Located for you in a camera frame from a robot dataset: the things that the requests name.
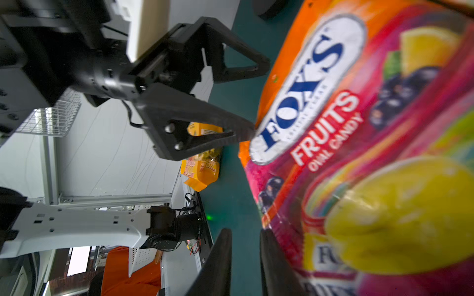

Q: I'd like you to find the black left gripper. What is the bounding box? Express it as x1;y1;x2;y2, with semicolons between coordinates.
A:
1;1;255;161

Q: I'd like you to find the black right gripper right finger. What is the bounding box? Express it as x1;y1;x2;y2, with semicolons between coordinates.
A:
260;229;306;296

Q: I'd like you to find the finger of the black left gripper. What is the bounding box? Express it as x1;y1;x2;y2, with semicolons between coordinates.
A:
201;17;270;83

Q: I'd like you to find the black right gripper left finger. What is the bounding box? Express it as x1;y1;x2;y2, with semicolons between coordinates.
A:
185;228;232;296

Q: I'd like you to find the yellow candy bag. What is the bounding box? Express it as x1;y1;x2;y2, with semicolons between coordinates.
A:
180;122;223;192

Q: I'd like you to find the orange Fox's candy bag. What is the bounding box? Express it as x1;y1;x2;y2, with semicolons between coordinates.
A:
239;1;474;296

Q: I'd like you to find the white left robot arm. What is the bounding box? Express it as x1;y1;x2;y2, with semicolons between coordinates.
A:
1;1;270;259

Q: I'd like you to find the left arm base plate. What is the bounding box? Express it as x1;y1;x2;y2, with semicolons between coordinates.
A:
185;192;214;264

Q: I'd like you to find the copper wire stand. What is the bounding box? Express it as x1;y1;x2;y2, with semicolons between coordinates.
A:
253;0;288;20

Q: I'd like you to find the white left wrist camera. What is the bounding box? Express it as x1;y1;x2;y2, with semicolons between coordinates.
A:
112;0;170;62

